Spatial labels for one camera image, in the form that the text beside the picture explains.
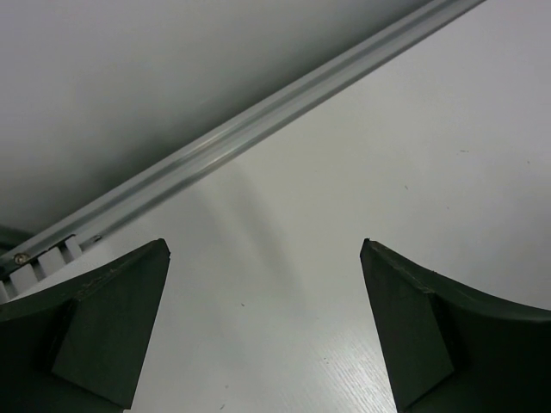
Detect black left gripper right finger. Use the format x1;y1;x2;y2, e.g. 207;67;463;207
360;239;550;412

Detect white slotted cable duct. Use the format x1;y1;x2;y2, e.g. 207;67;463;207
1;235;83;304

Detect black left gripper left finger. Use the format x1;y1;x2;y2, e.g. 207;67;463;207
1;238;170;412

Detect aluminium table edge rail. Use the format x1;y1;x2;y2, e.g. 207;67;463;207
1;1;478;279

